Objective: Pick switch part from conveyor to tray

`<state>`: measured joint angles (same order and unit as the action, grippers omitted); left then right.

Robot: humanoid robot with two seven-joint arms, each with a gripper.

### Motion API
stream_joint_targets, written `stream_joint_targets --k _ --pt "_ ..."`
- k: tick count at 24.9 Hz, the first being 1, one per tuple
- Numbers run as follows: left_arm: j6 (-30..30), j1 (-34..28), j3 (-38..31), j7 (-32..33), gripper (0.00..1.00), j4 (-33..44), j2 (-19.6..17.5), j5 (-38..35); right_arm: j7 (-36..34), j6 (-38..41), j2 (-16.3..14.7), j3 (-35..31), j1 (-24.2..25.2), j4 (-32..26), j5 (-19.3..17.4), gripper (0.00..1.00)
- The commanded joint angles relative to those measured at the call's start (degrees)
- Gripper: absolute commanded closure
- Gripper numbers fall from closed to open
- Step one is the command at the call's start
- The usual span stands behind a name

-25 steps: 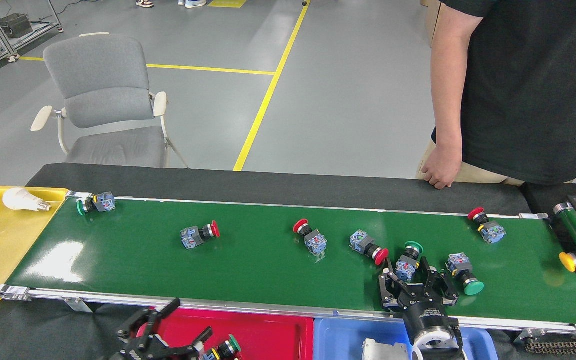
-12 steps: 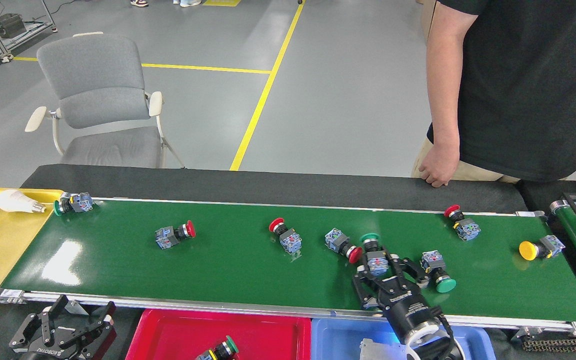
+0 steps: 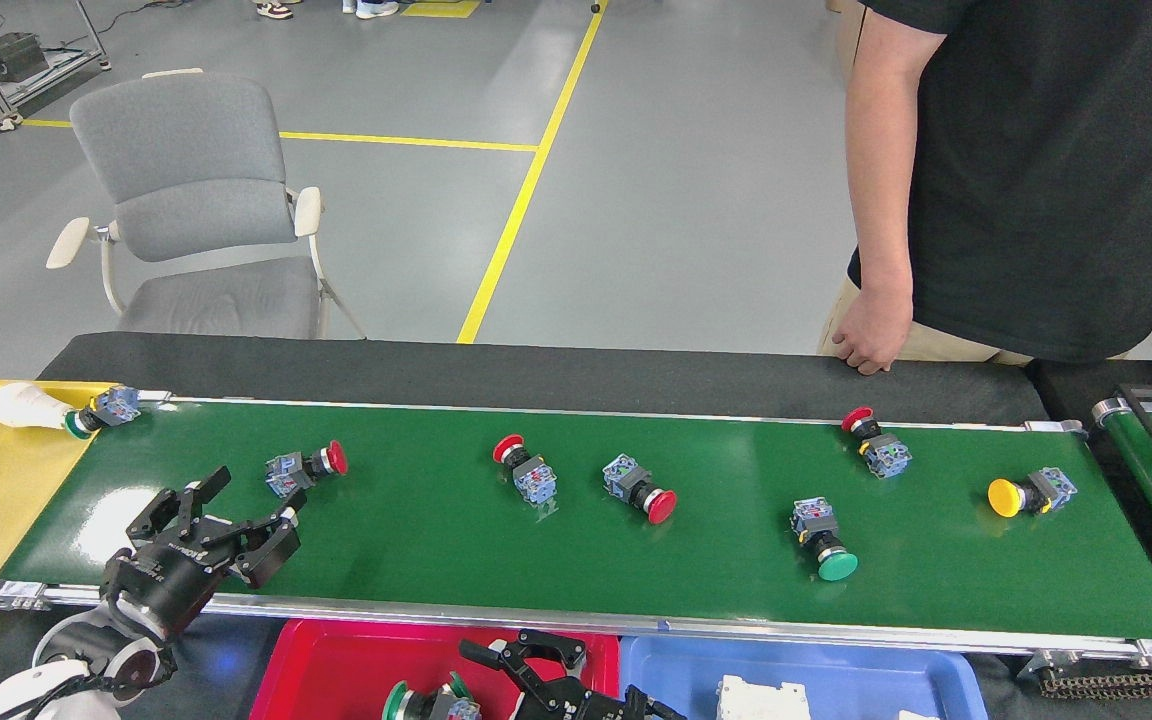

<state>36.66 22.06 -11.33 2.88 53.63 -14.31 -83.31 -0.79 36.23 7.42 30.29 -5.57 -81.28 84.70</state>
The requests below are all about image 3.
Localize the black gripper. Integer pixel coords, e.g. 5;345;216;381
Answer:
101;465;309;641
458;630;689;720

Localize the red mushroom push button switch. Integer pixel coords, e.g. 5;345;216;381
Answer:
265;440;349;499
602;453;678;526
841;406;913;479
492;434;558;506

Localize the green mushroom push button switch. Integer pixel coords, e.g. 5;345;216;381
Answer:
381;672;483;720
64;385;142;441
790;497;860;583

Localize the yellow mushroom push button switch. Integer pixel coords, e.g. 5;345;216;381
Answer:
987;466;1079;519

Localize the blue plastic tray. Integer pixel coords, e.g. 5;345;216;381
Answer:
619;635;990;720

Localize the red plastic tray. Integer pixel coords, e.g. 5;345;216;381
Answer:
249;618;622;720

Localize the person's right hand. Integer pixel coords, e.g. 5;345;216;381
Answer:
831;285;915;376

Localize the white light bulb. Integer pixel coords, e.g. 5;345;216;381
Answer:
0;382;87;433

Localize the grey padded armchair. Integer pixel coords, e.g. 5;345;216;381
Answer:
46;68;369;339

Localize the black box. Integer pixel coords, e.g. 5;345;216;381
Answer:
0;32;49;83

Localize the metal frame rack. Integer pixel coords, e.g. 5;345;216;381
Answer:
0;0;112;153

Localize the conveyor drive chain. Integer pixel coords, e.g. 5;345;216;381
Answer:
1036;665;1152;701

